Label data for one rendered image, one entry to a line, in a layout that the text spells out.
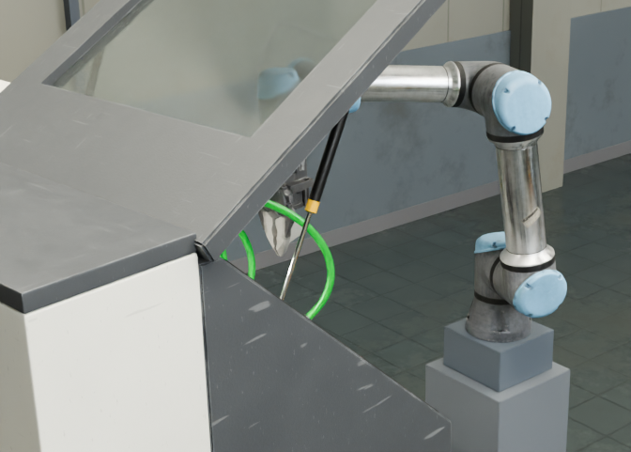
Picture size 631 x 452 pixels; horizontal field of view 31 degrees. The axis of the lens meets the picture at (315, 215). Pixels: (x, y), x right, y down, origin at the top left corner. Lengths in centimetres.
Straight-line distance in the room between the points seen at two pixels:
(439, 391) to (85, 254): 136
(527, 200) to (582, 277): 295
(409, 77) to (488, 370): 70
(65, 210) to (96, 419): 33
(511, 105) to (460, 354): 67
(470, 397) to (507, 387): 9
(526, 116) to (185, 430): 99
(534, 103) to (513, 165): 14
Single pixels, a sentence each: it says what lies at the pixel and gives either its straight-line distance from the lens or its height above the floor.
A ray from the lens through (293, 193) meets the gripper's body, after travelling 219.
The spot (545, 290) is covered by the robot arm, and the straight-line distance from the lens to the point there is 245.
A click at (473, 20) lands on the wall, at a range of 600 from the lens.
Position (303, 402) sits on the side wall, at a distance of 185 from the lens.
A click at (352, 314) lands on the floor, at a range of 489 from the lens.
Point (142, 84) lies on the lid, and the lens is 201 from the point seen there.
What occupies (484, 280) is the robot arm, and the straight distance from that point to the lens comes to 259.
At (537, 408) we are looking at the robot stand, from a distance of 270.
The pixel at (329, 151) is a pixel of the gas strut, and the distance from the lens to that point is 178.
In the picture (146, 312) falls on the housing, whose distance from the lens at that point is 157.
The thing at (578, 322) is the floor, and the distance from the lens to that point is 488.
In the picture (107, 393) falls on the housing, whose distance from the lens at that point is 158.
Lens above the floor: 205
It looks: 20 degrees down
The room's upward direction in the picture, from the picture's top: 2 degrees counter-clockwise
